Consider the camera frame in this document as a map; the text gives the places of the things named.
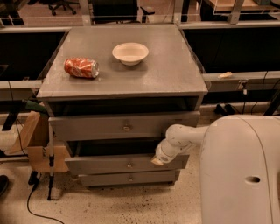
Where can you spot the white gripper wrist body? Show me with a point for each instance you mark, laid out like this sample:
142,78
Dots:
162,155

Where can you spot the grey drawer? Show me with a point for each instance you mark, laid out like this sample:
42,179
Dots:
121,164
129,178
120,126

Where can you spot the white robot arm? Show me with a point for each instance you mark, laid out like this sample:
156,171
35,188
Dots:
239,167

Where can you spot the grey top drawer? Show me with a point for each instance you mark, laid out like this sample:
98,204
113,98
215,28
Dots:
120,126

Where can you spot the grey bottom drawer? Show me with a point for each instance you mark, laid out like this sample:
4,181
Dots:
129,178

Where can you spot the grey drawer cabinet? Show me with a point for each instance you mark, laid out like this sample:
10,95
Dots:
167,80

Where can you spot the black stand foot right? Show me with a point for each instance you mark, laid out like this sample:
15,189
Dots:
225,110

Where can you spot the white paper bowl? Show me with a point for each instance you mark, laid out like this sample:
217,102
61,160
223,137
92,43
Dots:
130,54

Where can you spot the silver black tripod leg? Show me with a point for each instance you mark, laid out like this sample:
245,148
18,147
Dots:
51,163

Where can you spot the crushed orange soda can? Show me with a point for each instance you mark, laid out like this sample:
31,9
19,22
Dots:
81,67

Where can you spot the wooden stand left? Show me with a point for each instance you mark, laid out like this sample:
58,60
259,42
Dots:
34,138

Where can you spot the black shoe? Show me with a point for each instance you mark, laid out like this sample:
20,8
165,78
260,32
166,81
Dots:
4,181

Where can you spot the small beige scrap on rail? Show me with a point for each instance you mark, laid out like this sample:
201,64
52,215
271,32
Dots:
225,75

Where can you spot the green handled tool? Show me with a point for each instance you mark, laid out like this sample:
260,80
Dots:
33,106

